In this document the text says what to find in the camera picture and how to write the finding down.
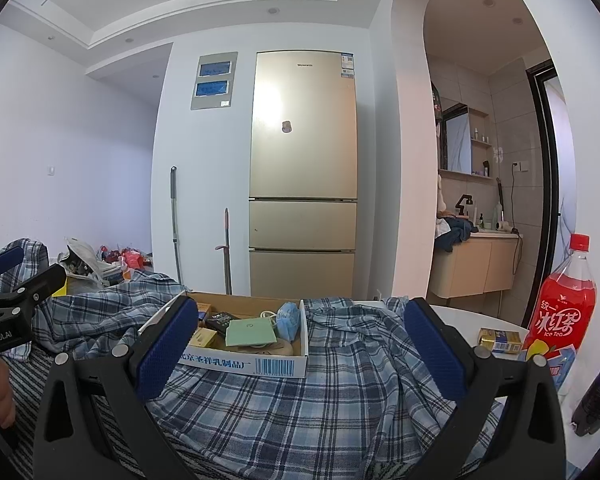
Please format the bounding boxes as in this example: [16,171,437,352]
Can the blue face mask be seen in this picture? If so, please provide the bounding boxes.
[276,302,302,343]

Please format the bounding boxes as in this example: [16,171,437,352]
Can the cardboard box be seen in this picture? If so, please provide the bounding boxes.
[139,290,309,378]

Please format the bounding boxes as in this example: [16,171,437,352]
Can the dark plaid cloth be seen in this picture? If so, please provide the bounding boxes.
[0,238,186,361]

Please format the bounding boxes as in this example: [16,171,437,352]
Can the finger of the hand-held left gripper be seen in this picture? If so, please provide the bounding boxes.
[0,263,68,311]
[0,246,25,281]

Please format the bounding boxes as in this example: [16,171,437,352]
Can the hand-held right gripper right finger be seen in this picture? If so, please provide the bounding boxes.
[404,297,567,480]

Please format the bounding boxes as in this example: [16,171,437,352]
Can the black framed glass door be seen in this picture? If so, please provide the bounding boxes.
[527,58,578,328]

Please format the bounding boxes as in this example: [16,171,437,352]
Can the blue clothes on sink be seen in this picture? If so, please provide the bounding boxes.
[435,215,479,253]

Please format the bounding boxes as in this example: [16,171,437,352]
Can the beige vanity cabinet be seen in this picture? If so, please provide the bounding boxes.
[428,234,521,298]

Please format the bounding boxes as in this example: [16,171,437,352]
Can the grey wall electrical panel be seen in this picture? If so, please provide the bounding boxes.
[190,51,238,111]

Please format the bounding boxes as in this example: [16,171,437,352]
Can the pile of red bags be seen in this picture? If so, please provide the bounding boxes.
[97,245,153,271]

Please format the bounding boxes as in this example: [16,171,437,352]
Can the red iced tea bottle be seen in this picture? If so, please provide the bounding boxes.
[522,233,597,361]

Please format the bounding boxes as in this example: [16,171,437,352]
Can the dark striped cloth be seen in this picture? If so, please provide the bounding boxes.
[7,345,181,480]

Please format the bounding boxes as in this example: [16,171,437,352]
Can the gold three-door fridge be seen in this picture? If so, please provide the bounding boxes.
[248,50,358,298]

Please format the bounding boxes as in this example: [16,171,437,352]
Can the light blue packet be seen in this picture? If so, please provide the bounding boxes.
[545,347,577,396]

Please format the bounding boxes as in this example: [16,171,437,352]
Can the bathroom mirror cabinet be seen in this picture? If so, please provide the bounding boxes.
[442,103,493,178]

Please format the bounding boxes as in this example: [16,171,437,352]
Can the small black box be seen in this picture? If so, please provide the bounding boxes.
[205,312,241,337]

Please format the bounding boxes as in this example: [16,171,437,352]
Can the round beige disc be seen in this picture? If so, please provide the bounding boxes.
[240,341,295,358]

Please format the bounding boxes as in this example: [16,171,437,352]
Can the white plastic bag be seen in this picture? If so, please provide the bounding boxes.
[60,237,126,288]

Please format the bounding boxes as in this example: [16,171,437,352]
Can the gold and blue pack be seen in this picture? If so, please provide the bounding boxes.
[477,327,523,354]

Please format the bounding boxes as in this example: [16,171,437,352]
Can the light blue plaid shirt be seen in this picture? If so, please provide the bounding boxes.
[145,297,506,480]

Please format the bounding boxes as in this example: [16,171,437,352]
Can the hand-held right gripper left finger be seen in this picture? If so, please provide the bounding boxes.
[32,295,199,480]

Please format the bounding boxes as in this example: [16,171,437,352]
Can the person's left hand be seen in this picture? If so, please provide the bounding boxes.
[0,359,17,429]

